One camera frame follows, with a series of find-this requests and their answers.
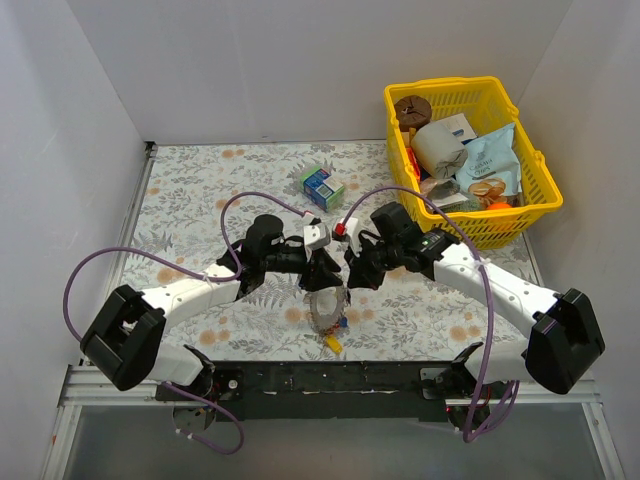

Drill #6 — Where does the clear plastic bag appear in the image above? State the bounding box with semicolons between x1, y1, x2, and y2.
419;177;468;213

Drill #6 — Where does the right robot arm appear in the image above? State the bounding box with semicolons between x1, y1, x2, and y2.
335;202;605;398

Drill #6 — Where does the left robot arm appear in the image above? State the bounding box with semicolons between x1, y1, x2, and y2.
80;214;342;400

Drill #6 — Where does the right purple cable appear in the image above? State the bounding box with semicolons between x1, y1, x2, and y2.
339;186;521;444

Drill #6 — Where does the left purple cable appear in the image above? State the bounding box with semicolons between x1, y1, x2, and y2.
63;192;316;455

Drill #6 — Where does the orange snack box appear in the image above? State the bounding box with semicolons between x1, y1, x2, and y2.
406;147;421;181

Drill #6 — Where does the cassava chips bag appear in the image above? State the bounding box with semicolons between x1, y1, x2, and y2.
455;123;521;207

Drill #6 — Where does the aluminium rail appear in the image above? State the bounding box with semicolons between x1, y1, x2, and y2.
42;362;625;479

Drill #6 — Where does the yellow key tag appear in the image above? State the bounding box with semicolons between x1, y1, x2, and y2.
325;336;343;355

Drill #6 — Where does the floral tablecloth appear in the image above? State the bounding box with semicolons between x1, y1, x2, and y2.
99;141;561;362

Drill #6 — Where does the green sponge pack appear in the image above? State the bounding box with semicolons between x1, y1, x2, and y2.
299;166;345;212

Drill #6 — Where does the orange ball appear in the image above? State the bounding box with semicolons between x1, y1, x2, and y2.
487;202;512;210

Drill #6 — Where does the white blue box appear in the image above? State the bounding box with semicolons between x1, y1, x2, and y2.
440;113;477;145

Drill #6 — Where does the grey wrapped paper roll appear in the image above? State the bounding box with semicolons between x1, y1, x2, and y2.
410;122;468;179

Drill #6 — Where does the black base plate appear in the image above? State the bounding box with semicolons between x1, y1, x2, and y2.
154;358;511;426

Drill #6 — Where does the purple cable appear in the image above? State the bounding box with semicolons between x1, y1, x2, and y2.
339;186;521;444
63;192;316;455

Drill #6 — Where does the brown paper cup stack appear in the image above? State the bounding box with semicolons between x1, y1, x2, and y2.
394;95;432;132

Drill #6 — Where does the metal toothed key ring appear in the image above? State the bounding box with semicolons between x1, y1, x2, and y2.
304;287;351;339

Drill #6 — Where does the yellow plastic basket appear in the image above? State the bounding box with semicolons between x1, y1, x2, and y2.
384;76;563;249

